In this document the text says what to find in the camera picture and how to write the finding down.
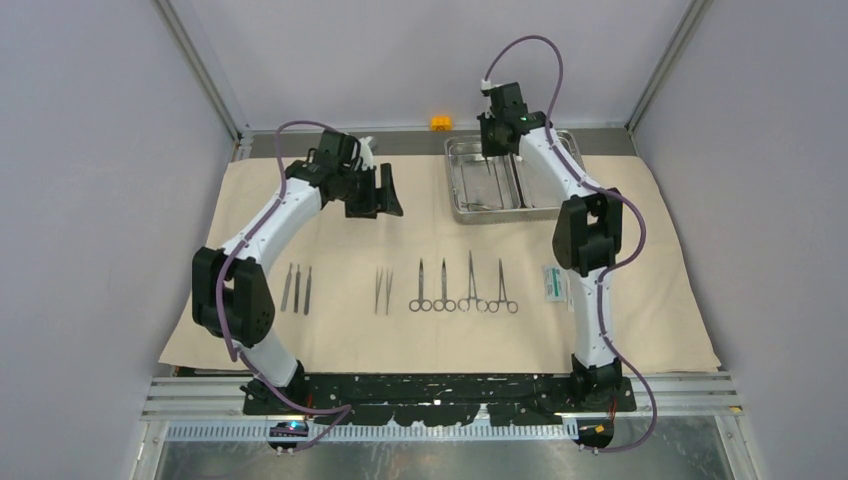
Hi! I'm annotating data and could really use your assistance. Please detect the straight steel scissors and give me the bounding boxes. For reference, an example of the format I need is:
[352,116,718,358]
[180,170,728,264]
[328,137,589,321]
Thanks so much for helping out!
[433,260,457,312]

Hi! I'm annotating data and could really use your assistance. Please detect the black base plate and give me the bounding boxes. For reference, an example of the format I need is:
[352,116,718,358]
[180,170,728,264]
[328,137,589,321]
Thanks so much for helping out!
[242,370,637,429]

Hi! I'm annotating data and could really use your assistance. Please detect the steel hemostat clamp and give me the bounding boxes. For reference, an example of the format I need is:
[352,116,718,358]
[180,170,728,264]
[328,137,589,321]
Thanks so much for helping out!
[487,259,519,314]

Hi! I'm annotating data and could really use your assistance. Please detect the curved steel scissors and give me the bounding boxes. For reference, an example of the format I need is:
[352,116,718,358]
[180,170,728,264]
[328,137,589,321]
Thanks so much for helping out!
[408,259,433,313]

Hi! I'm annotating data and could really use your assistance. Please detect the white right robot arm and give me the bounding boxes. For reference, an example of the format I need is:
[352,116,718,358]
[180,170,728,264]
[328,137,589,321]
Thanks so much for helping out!
[478,80,623,411]

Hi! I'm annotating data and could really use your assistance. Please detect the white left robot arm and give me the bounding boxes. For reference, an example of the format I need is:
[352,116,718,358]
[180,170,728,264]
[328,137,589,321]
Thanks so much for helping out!
[190,126,403,414]

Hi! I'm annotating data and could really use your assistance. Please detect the yellow block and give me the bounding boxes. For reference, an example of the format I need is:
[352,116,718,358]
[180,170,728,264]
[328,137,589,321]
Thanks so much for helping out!
[429,115,453,131]

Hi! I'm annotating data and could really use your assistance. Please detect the cream cloth wrap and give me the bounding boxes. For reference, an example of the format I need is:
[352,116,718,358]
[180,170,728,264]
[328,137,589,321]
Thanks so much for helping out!
[157,154,722,376]

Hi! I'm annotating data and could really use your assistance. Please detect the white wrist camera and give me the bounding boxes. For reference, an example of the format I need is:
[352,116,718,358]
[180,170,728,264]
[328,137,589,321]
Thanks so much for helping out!
[480,79,496,92]
[357,136,377,171]

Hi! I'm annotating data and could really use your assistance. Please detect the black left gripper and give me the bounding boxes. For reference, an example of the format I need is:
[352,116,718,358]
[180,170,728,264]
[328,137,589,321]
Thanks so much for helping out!
[338,163,402,219]

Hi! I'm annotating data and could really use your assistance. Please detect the steel mesh instrument tray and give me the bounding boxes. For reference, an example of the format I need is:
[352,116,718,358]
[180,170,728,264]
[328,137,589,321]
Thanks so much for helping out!
[445,134,560,225]

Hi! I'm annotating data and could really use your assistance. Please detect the green white sterile packet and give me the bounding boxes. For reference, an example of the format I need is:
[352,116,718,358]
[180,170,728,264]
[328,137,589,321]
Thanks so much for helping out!
[542,265,568,303]

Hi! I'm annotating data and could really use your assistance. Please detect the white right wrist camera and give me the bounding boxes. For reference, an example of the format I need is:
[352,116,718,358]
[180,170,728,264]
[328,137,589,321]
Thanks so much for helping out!
[480,79,496,92]

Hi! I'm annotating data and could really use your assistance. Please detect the steel scalpel handle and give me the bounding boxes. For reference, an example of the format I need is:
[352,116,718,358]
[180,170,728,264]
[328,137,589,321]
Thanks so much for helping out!
[280,263,293,312]
[293,264,301,313]
[303,266,312,316]

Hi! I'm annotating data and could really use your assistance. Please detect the steel forceps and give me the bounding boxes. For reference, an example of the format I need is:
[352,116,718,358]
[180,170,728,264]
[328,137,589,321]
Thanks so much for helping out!
[460,202,501,212]

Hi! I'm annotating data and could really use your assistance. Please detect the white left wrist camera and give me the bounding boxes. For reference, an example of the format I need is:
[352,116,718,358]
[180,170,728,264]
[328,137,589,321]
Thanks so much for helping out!
[357,136,377,171]

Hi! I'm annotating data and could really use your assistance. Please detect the long steel needle holder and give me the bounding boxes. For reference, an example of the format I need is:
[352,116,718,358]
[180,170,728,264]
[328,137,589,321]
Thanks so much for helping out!
[457,250,489,313]

